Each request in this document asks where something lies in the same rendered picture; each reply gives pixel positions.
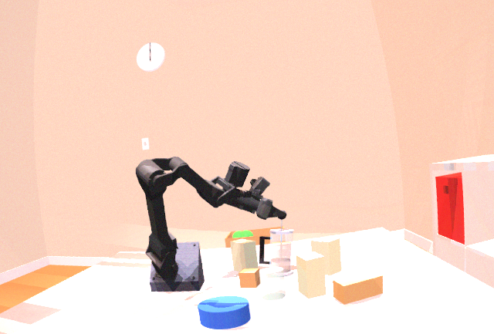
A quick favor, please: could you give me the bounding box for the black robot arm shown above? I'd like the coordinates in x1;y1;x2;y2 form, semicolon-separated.
136;157;271;279

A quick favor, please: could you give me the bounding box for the beige rectangular block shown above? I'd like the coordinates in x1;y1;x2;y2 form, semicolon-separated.
296;251;326;299
310;237;341;275
230;239;259;272

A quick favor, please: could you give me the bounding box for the glass french press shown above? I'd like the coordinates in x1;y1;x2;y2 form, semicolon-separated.
259;210;294;275

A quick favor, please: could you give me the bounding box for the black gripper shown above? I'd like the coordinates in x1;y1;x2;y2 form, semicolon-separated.
235;190;286;220

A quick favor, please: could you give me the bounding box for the blue short cylinder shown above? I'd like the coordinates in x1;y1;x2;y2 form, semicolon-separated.
198;296;251;329

